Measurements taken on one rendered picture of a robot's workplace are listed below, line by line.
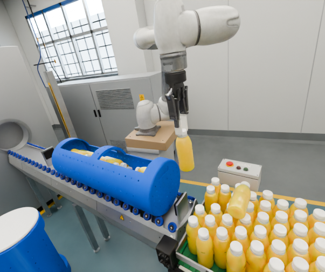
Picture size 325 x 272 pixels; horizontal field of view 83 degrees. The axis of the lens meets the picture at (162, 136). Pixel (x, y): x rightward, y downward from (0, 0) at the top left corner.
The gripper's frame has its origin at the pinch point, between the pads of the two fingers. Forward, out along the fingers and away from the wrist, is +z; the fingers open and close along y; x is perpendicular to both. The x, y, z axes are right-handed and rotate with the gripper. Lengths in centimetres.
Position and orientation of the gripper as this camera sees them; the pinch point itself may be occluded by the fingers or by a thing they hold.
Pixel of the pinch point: (180, 124)
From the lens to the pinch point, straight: 72.7
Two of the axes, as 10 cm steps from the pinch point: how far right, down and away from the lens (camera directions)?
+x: 8.3, 1.1, -5.5
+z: 1.5, 9.0, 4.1
